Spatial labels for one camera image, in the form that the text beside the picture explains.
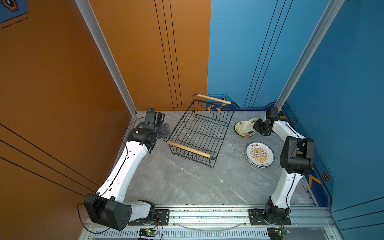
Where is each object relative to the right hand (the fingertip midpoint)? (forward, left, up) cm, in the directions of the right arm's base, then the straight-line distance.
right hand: (253, 126), depth 101 cm
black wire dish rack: (-1, +38, -6) cm, 39 cm away
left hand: (-16, +58, +19) cm, 63 cm away
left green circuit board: (-58, +63, -9) cm, 86 cm away
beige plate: (+2, +4, -5) cm, 7 cm away
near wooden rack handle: (+17, +26, +10) cm, 33 cm away
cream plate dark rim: (+2, +4, -5) cm, 7 cm away
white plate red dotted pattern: (-18, -1, -6) cm, 19 cm away
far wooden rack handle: (-24, +43, +11) cm, 51 cm away
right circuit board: (-58, -2, -8) cm, 58 cm away
